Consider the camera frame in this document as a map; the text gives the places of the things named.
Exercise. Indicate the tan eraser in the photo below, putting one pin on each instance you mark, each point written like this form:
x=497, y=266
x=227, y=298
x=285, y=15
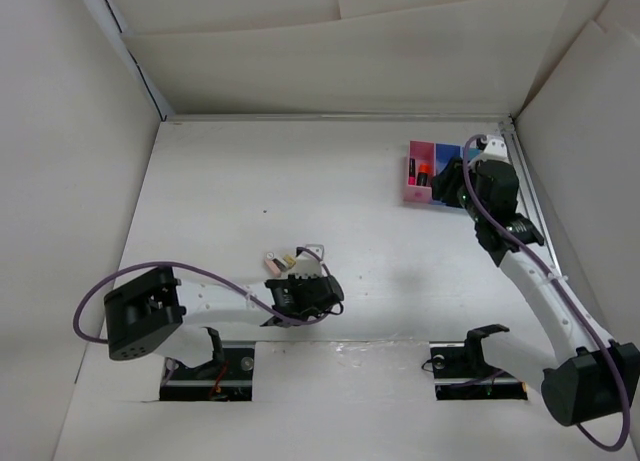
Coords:
x=289, y=261

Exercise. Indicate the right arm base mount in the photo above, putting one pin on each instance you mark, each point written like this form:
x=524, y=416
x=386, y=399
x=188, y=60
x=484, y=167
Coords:
x=460, y=372

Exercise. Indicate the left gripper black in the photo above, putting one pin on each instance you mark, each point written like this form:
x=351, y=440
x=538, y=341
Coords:
x=293, y=281

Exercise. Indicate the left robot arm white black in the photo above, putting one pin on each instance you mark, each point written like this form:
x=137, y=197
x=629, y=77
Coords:
x=157, y=313

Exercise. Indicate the orange highlighter black body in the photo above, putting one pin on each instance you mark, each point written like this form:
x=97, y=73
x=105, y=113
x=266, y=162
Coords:
x=424, y=172

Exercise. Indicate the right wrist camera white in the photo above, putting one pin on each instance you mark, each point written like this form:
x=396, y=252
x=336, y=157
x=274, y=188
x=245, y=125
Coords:
x=491, y=148

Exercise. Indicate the dark blue container box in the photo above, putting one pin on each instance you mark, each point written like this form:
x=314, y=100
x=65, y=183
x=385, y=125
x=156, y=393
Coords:
x=442, y=153

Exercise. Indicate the pink eraser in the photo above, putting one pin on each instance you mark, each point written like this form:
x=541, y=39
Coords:
x=273, y=268

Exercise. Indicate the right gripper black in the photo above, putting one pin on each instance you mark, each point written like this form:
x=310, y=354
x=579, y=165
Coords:
x=444, y=185

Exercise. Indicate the pink container box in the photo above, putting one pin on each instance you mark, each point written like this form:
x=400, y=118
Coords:
x=422, y=152

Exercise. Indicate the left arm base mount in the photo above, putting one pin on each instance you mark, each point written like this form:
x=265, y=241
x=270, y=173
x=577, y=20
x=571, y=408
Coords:
x=226, y=379

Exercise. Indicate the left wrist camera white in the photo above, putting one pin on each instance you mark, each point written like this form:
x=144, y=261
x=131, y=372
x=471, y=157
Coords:
x=309, y=261

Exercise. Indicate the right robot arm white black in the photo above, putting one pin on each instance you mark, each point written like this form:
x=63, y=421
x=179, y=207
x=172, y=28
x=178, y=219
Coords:
x=589, y=375

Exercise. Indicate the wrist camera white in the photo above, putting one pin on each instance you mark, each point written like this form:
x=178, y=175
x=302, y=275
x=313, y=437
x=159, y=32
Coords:
x=491, y=148
x=309, y=261

